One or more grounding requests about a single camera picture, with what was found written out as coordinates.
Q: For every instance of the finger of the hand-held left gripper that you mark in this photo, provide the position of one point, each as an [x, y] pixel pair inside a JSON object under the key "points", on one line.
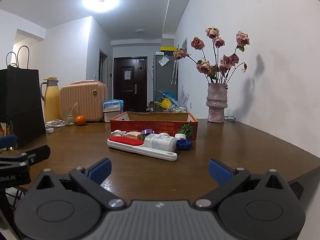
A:
{"points": [[7, 140], [37, 153]]}

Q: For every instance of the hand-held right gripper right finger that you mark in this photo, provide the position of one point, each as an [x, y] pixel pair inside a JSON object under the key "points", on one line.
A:
{"points": [[220, 172]]}

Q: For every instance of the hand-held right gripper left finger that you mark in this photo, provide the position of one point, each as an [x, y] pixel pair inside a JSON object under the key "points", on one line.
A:
{"points": [[100, 171]]}

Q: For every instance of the white tape roll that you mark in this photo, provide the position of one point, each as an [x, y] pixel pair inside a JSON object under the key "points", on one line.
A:
{"points": [[117, 133]]}

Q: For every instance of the blue scalloped lid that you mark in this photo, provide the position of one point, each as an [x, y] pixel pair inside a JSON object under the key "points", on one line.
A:
{"points": [[184, 145]]}

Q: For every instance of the small beige jar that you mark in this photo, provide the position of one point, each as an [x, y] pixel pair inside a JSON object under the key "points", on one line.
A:
{"points": [[133, 135]]}

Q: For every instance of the white red lint brush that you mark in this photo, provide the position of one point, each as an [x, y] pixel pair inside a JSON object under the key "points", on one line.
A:
{"points": [[150, 152]]}

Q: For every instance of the ridged white lid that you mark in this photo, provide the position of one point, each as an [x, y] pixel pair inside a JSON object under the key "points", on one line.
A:
{"points": [[180, 136]]}

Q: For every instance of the purple scalloped lid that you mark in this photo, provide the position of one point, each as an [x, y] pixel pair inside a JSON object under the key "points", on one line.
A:
{"points": [[147, 131]]}

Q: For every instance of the white plastic bottle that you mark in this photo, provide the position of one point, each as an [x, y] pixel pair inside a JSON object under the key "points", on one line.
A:
{"points": [[160, 142]]}

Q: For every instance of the red printed cardboard box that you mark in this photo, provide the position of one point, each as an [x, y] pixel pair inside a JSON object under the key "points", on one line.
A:
{"points": [[155, 126]]}

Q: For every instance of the colourful snack packet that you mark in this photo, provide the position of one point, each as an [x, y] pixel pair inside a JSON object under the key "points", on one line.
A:
{"points": [[5, 130]]}

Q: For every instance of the small white cap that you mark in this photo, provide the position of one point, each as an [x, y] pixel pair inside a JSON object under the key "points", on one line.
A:
{"points": [[50, 130]]}

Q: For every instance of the black paper bag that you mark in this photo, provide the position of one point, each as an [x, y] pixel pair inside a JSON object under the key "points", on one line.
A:
{"points": [[20, 100]]}

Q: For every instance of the clear glass cup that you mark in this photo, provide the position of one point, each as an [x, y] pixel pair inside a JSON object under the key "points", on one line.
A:
{"points": [[68, 116]]}

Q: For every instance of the yellow thermos jug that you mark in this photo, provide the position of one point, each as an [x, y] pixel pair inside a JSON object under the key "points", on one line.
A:
{"points": [[51, 102]]}

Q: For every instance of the orange fruit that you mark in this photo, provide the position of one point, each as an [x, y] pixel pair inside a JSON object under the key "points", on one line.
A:
{"points": [[80, 120]]}

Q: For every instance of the small white storage box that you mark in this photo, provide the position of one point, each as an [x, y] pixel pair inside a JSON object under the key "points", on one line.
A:
{"points": [[111, 116]]}

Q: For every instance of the black eyeglasses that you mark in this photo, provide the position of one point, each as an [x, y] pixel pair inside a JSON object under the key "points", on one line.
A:
{"points": [[229, 117]]}

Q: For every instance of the pink textured vase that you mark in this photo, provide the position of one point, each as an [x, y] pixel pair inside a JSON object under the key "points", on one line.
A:
{"points": [[216, 105]]}

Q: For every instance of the pink ribbed suitcase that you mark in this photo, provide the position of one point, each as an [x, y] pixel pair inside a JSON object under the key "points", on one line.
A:
{"points": [[85, 100]]}

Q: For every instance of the toiletry bottles rack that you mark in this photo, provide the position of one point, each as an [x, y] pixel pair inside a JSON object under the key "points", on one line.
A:
{"points": [[178, 109]]}

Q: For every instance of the dark brown entrance door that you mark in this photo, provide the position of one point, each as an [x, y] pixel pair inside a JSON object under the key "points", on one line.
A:
{"points": [[130, 90]]}

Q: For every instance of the yellow watering can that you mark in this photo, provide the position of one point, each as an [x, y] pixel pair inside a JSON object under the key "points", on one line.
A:
{"points": [[165, 103]]}

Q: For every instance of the blue plastic rack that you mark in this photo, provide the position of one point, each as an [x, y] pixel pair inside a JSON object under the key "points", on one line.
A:
{"points": [[170, 95]]}

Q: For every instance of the dark side door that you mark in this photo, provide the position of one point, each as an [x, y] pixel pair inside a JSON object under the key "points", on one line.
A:
{"points": [[103, 75]]}

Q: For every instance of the white paper notice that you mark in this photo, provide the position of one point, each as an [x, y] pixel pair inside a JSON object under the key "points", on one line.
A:
{"points": [[127, 75]]}

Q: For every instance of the grey cabinet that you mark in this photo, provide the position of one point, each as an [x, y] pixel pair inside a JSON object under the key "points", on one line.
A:
{"points": [[162, 85]]}

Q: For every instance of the dried pink rose bouquet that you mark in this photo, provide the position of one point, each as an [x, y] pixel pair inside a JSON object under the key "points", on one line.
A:
{"points": [[203, 67]]}

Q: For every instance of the white striped umbrella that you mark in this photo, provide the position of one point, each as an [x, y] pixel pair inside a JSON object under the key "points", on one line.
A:
{"points": [[174, 72]]}

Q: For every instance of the clear plastic bag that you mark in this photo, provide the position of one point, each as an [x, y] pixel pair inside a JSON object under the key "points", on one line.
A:
{"points": [[163, 61]]}

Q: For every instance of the yellow box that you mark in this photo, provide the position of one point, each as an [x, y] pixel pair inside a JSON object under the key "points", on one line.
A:
{"points": [[168, 48]]}

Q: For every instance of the small unlit ceiling lamp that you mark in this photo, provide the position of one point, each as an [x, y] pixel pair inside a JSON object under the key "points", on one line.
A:
{"points": [[140, 31]]}

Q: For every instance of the bright round ceiling lamp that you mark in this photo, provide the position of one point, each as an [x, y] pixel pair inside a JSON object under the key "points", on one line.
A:
{"points": [[101, 1]]}

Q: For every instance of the framed wall picture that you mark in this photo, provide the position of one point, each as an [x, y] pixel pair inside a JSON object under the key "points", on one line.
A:
{"points": [[184, 44]]}

